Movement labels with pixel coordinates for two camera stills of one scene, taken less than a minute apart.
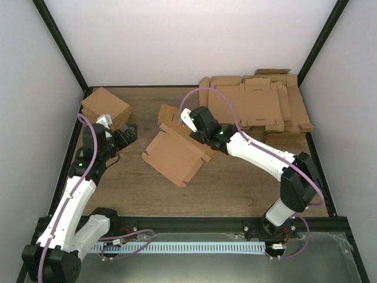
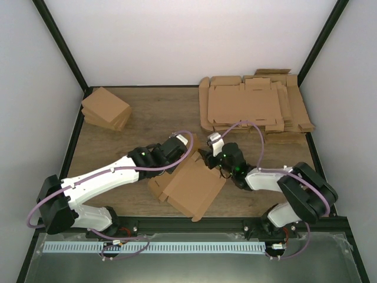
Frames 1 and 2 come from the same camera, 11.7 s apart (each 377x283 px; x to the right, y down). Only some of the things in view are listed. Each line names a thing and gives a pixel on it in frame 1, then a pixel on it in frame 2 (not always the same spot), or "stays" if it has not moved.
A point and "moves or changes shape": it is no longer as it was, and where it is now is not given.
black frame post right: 336,15 stays
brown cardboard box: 172,154 moves or changes shape
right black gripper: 191,135 to 208,158
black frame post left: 48,17 stays
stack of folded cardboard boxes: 102,102 stays
